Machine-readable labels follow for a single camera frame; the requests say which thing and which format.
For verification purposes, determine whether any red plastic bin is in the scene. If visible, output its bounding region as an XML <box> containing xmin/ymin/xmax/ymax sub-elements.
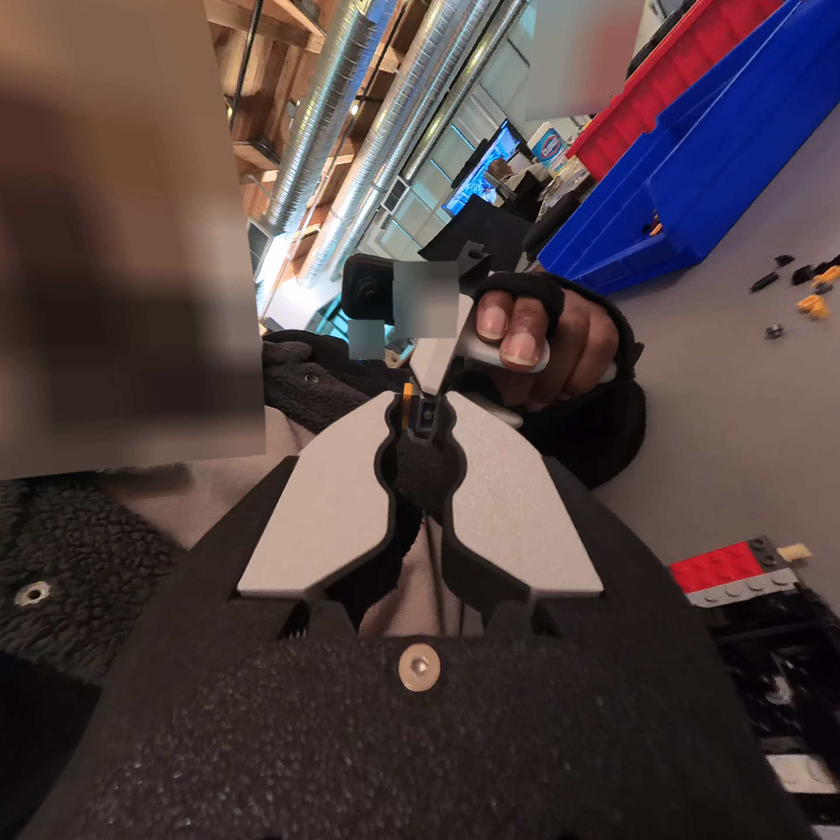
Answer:
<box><xmin>567</xmin><ymin>0</ymin><xmax>788</xmax><ymax>179</ymax></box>

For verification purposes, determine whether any grey brick with yellow tile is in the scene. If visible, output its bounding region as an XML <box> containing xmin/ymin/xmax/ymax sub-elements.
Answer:
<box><xmin>402</xmin><ymin>382</ymin><xmax>439</xmax><ymax>442</ymax></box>

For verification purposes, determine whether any silver ventilation duct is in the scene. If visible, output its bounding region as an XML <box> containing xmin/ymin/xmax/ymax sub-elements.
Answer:
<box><xmin>298</xmin><ymin>0</ymin><xmax>529</xmax><ymax>286</ymax></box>
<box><xmin>266</xmin><ymin>0</ymin><xmax>371</xmax><ymax>234</ymax></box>

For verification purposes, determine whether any white wipes canister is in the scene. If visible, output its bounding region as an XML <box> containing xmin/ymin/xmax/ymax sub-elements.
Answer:
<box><xmin>528</xmin><ymin>122</ymin><xmax>572</xmax><ymax>175</ymax></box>

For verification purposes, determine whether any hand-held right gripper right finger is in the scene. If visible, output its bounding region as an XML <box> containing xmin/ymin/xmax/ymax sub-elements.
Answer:
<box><xmin>441</xmin><ymin>392</ymin><xmax>605</xmax><ymax>598</ymax></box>

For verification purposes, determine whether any blue plastic bin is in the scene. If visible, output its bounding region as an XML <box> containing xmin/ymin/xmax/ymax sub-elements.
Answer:
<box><xmin>538</xmin><ymin>0</ymin><xmax>840</xmax><ymax>296</ymax></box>

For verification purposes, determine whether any pile of orange black bricks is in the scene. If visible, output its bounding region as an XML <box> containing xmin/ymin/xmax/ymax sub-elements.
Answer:
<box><xmin>750</xmin><ymin>252</ymin><xmax>840</xmax><ymax>341</ymax></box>

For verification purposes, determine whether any person's left hand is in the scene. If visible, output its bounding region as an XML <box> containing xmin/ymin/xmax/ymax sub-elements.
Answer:
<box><xmin>474</xmin><ymin>289</ymin><xmax>622</xmax><ymax>410</ymax></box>

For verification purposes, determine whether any monitor screen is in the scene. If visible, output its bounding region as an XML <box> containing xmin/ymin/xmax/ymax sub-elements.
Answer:
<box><xmin>441</xmin><ymin>118</ymin><xmax>526</xmax><ymax>217</ymax></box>

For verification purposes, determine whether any black toy brick vehicle model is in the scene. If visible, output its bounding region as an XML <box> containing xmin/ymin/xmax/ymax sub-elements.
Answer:
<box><xmin>669</xmin><ymin>537</ymin><xmax>840</xmax><ymax>798</ymax></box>

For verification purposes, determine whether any black fleece jacket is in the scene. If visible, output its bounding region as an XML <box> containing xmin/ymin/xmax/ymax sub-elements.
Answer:
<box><xmin>0</xmin><ymin>330</ymin><xmax>463</xmax><ymax>686</ymax></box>

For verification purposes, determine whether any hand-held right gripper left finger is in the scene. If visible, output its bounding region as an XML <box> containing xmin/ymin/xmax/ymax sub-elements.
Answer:
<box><xmin>236</xmin><ymin>392</ymin><xmax>396</xmax><ymax>601</ymax></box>

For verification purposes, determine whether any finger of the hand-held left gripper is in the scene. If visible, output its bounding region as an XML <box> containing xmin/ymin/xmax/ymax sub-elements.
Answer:
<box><xmin>410</xmin><ymin>294</ymin><xmax>475</xmax><ymax>399</ymax></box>

